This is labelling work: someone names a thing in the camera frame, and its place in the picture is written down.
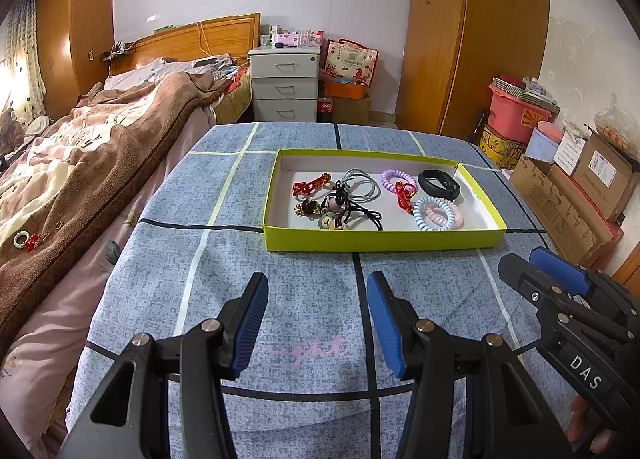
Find red knot bracelet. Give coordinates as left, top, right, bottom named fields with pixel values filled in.
left=394, top=182, right=418, bottom=214

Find person's right hand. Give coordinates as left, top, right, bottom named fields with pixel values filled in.
left=565, top=396, right=618, bottom=449

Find wooden headboard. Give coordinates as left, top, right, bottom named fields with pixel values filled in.
left=107, top=13, right=262, bottom=77

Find large open cardboard box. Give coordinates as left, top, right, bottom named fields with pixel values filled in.
left=510, top=154, right=623, bottom=270

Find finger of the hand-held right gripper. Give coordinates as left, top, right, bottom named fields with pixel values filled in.
left=529, top=246, right=640, bottom=320
left=498, top=253, right=636, bottom=345

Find light blue box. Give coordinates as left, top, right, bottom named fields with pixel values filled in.
left=525, top=122, right=566, bottom=162

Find grey drawer nightstand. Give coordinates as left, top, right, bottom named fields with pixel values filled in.
left=248, top=44, right=321, bottom=124

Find red bead bracelet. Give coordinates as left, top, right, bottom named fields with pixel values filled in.
left=292, top=174, right=332, bottom=197

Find white carton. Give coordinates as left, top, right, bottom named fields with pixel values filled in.
left=552, top=129, right=593, bottom=175

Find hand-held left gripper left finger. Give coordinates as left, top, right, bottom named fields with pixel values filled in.
left=60, top=271, right=271, bottom=459

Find pink spiral hair tie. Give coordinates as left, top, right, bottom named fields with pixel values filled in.
left=425, top=203, right=464, bottom=231

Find black smart band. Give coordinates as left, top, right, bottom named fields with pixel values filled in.
left=417, top=169, right=461, bottom=201

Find yellow patterned pillow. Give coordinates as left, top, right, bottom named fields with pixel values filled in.
left=215, top=66, right=252, bottom=125

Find purple spiral hair tie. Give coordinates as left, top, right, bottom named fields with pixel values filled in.
left=381, top=168, right=417, bottom=192

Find orange box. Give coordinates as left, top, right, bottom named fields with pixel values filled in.
left=325, top=82, right=368, bottom=100

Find grey elastic hair ties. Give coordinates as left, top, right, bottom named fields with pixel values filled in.
left=342, top=168, right=382, bottom=200

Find power strip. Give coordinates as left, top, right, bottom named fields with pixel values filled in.
left=102, top=39, right=133, bottom=60

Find narrow wooden wardrobe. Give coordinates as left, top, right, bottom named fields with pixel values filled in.
left=35, top=0, right=117, bottom=120

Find blue checked bed sheet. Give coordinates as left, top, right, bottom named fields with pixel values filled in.
left=65, top=122, right=576, bottom=459

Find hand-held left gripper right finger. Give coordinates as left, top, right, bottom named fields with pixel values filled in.
left=366, top=271, right=571, bottom=459

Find hair ties on bed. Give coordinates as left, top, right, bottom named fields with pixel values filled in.
left=12, top=231, right=41, bottom=252

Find clear plastic bag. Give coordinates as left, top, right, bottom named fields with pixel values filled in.
left=595, top=96, right=640, bottom=140

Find light blue spiral hair tie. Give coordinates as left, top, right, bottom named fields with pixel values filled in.
left=413, top=196, right=453, bottom=233

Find brown fleece blanket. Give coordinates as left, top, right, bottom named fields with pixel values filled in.
left=0, top=56, right=236, bottom=340

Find floral curtain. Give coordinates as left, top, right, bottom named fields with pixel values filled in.
left=0, top=0, right=48, bottom=125

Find green cardboard box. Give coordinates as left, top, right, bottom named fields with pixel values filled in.
left=262, top=149, right=507, bottom=252

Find red patterned gift bag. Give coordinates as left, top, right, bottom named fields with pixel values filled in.
left=324, top=38, right=379, bottom=87

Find labelled cardboard box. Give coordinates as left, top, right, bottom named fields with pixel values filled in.
left=572, top=132, right=640, bottom=222

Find striped box lid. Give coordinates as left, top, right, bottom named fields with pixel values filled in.
left=492, top=76, right=561, bottom=115

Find yellow floral tin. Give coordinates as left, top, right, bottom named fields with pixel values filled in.
left=479, top=124, right=526, bottom=170

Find wide wooden wardrobe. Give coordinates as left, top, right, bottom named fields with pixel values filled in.
left=397, top=0, right=551, bottom=140

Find black cord hair tie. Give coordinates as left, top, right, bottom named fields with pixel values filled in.
left=332, top=180, right=384, bottom=231

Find pink plastic bin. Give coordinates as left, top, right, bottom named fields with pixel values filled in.
left=487, top=84, right=553, bottom=142

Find clutter on nightstand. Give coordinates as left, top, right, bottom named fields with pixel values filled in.
left=267, top=25, right=325, bottom=49

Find small brown cardboard box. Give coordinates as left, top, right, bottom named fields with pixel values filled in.
left=332, top=96, right=372, bottom=125

